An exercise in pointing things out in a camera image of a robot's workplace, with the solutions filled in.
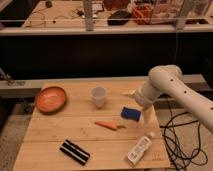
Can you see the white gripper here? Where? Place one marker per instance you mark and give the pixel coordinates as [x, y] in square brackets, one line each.
[142, 100]

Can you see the white ceramic cup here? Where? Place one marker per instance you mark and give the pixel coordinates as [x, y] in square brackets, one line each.
[98, 96]

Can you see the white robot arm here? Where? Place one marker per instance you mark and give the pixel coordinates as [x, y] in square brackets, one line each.
[165, 79]

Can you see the orange ceramic bowl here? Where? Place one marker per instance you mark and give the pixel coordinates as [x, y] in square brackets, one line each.
[50, 99]

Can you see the blue sponge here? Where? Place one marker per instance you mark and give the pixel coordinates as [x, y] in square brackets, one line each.
[131, 114]

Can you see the orange carrot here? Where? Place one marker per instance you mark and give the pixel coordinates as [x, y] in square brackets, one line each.
[109, 125]

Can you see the white plastic bottle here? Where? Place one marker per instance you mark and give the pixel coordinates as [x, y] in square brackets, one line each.
[138, 150]

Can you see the black striped block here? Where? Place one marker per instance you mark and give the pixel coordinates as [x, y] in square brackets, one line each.
[75, 152]

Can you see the black bag on bench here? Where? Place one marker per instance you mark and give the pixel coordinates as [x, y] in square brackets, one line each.
[119, 17]

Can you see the orange crate on bench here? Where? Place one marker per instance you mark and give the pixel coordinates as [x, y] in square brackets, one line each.
[142, 14]

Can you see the grey metal post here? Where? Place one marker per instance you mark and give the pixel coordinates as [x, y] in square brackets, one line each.
[88, 14]

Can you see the metal clamp bracket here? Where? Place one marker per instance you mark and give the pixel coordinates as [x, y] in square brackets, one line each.
[9, 80]

